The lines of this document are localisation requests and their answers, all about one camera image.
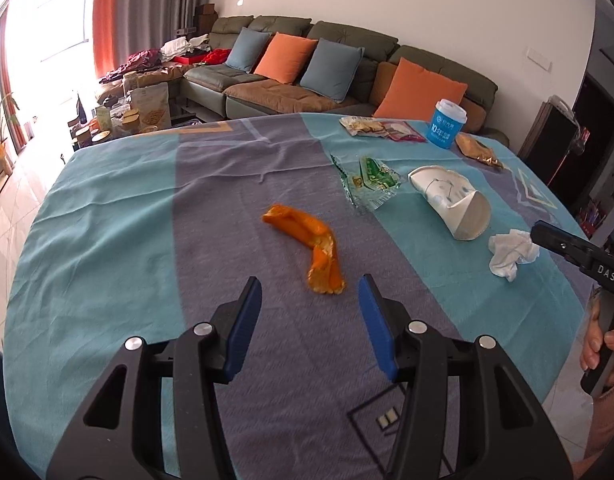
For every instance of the clear cracker packet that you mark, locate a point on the clear cracker packet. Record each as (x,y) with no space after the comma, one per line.
(362,126)

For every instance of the brown paper bag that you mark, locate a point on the brown paper bag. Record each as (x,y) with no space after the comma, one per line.
(149,107)

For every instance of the orange throw pillow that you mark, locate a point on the orange throw pillow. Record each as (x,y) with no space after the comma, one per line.
(284,57)
(417,90)

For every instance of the small gold foil packet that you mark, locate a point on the small gold foil packet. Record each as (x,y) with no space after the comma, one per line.
(477,150)

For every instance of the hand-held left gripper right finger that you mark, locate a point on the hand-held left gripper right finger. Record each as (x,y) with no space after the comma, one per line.
(377,330)

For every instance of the blue throw pillow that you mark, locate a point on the blue throw pillow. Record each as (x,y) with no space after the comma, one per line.
(247,50)
(332,70)

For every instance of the dark cabinet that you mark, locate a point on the dark cabinet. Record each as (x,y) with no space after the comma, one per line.
(547,145)

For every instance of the grey curtain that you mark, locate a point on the grey curtain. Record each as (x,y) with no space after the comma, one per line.
(167,5)

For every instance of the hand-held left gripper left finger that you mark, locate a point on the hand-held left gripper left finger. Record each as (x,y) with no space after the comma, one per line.
(244,330)

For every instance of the red snack packet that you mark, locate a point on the red snack packet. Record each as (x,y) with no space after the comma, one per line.
(404,131)

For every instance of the blue cup with white lid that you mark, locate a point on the blue cup with white lid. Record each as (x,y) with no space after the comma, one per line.
(447,125)

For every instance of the green sectional sofa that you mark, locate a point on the green sectional sofa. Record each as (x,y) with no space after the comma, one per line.
(267,95)

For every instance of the teal and grey tablecloth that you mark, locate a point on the teal and grey tablecloth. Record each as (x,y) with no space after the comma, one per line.
(137,220)

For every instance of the green snack wrapper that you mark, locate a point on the green snack wrapper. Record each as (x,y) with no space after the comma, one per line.
(379,180)

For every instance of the orange curtain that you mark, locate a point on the orange curtain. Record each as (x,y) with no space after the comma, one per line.
(109,15)

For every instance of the pile of clothes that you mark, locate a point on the pile of clothes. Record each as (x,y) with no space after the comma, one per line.
(147,60)

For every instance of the white crumpled tissue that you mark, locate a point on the white crumpled tissue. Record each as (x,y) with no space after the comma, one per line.
(512,255)

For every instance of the orange peel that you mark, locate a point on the orange peel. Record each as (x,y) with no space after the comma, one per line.
(307,232)

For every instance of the white wall switch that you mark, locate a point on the white wall switch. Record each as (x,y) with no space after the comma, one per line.
(539,59)

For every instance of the clear torn plastic wrapper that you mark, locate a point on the clear torn plastic wrapper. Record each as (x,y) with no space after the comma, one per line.
(346,180)

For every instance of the crushed white paper cup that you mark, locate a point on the crushed white paper cup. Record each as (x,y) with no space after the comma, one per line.
(457,205)

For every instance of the cluttered coffee table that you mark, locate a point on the cluttered coffee table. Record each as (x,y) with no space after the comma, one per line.
(117,125)

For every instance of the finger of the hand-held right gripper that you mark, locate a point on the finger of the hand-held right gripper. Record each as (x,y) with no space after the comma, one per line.
(557,240)

